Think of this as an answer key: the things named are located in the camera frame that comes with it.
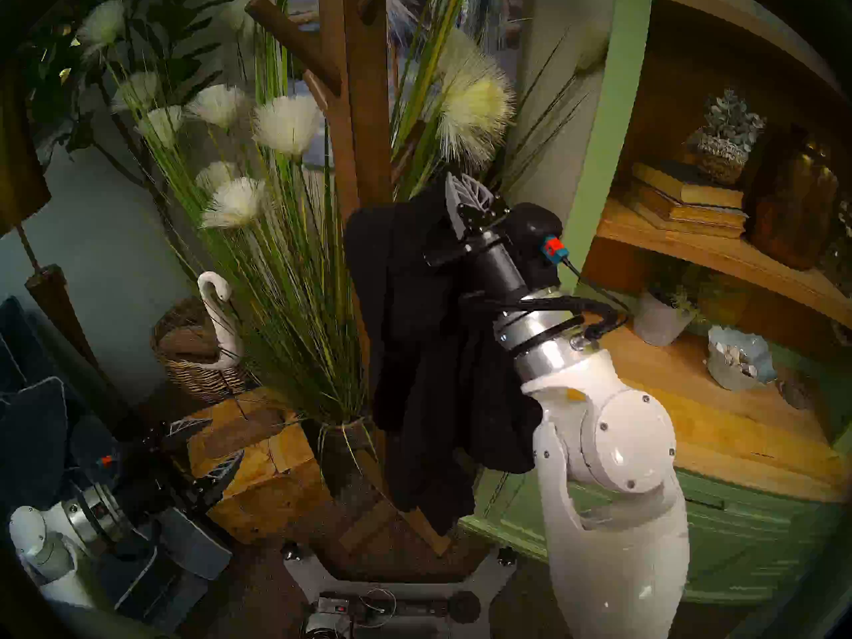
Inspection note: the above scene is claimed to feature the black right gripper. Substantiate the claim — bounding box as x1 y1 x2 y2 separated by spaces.
445 172 532 308

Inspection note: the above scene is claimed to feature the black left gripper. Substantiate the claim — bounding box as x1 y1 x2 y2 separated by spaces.
121 417 244 515

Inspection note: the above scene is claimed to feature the black jacket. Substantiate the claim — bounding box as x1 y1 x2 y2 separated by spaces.
343 178 544 537

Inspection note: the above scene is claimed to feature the gray robot base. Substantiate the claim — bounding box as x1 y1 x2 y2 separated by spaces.
283 543 520 639

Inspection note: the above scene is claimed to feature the brown wooden coat stand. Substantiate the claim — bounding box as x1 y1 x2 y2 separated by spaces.
245 0 455 558

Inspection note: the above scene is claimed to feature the chunky wooden block stool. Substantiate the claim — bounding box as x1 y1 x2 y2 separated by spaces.
186 386 331 545

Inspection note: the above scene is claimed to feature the brown wicker basket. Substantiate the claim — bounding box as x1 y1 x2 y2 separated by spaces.
150 297 252 404

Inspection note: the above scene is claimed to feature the dark gray robot torso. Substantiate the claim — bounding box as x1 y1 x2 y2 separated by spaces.
100 508 235 633

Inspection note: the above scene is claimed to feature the white swan figurine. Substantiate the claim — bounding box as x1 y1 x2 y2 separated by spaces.
197 272 246 372

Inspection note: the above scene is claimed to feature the woven plant pot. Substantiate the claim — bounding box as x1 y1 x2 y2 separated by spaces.
303 417 375 493

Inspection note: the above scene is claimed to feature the green wooden hutch cabinet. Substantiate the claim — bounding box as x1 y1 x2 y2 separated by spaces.
459 0 852 606

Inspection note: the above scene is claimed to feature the dark blue piped cushion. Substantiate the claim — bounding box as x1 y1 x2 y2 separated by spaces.
0 297 71 515

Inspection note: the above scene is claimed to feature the tall ornamental pampas grass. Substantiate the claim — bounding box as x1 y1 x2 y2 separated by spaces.
77 0 586 432

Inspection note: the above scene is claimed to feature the brown floor lamp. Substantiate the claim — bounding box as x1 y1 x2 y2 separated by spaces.
0 72 107 392

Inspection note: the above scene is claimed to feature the dark cover old book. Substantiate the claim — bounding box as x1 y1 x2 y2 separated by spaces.
631 162 745 210

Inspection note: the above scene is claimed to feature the tan old book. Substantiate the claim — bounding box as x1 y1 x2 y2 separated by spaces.
626 202 746 239

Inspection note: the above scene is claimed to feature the green plant in white pot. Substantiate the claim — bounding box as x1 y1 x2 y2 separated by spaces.
632 272 718 347

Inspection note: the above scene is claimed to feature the stack of books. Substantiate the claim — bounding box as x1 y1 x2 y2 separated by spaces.
629 182 748 228

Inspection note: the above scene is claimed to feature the succulent in woven pot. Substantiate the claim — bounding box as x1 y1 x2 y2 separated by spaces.
686 89 767 186

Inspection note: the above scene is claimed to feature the white dried flower sprig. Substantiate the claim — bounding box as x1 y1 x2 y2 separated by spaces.
833 198 852 299

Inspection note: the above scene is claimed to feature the small brown dish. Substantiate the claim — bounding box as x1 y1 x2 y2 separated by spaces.
775 368 817 409

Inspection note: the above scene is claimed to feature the dark leafy plant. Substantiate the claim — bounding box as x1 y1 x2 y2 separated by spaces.
27 0 234 202

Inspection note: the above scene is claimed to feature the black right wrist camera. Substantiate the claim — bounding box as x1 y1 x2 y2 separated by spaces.
505 204 570 276

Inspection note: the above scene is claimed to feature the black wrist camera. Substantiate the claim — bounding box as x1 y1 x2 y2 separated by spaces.
505 204 570 276
69 415 126 487

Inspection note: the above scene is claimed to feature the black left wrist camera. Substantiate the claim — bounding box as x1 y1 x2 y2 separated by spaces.
69 415 126 487

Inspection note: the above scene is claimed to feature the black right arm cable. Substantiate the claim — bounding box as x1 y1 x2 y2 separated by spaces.
459 255 630 353

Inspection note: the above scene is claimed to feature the landscape wall painting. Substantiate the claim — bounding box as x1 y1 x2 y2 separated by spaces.
286 0 533 179

